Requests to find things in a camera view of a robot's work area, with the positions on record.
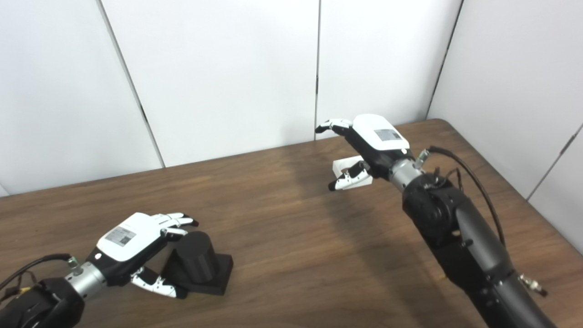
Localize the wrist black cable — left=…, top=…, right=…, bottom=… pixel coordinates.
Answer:
left=0, top=253, right=80, bottom=292
left=415, top=145, right=507, bottom=249

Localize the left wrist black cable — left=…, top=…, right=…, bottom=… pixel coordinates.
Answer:
left=0, top=253, right=80, bottom=292

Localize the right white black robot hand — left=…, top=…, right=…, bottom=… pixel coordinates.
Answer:
left=315, top=114, right=410, bottom=192

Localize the black peg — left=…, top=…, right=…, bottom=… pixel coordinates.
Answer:
left=162, top=231, right=234, bottom=296

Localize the white square piece with hole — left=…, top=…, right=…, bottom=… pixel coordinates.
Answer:
left=332, top=155, right=373, bottom=187

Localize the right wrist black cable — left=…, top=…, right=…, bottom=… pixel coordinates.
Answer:
left=415, top=145, right=507, bottom=249

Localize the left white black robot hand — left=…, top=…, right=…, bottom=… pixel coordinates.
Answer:
left=87, top=212, right=199, bottom=300

